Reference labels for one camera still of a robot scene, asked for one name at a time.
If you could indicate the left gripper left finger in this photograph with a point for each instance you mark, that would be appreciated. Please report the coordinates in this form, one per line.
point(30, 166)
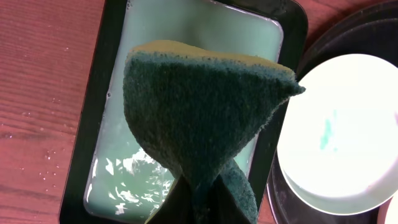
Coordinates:
point(177, 207)

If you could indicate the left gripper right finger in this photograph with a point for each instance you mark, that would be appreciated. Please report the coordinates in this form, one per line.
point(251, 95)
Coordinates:
point(225, 209)

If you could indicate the green yellow scrub sponge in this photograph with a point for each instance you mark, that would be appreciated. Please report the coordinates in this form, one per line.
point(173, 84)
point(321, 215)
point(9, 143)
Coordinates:
point(193, 110)

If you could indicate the mint plate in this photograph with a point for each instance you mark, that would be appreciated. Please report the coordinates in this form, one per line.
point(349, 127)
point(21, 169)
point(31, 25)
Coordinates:
point(338, 145)

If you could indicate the black rectangular water tray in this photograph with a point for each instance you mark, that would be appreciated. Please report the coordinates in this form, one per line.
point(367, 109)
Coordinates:
point(111, 179)

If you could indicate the round black serving tray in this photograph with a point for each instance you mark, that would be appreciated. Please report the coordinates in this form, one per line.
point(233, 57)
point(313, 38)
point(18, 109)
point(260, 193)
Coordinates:
point(372, 31)

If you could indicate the white plate with green stain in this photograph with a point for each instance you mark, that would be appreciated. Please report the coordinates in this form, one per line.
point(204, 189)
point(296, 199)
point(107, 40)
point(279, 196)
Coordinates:
point(388, 212)

